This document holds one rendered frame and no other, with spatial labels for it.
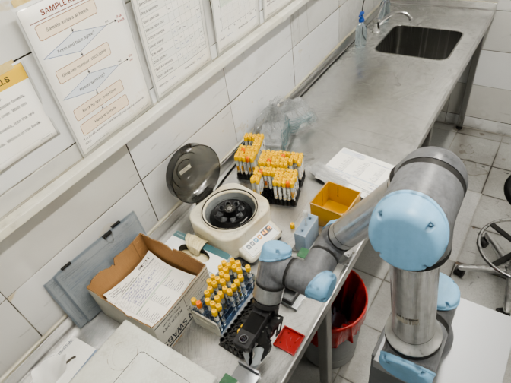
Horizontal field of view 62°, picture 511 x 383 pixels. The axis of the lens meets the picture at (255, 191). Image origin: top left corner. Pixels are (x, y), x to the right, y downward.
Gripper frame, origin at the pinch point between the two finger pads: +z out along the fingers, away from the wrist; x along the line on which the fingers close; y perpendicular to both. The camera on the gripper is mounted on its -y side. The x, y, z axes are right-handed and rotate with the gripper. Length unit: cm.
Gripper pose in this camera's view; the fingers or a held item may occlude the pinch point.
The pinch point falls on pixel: (250, 366)
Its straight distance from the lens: 121.6
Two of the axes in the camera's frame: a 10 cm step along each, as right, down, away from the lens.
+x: -8.3, -2.9, 4.7
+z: -1.6, 9.4, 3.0
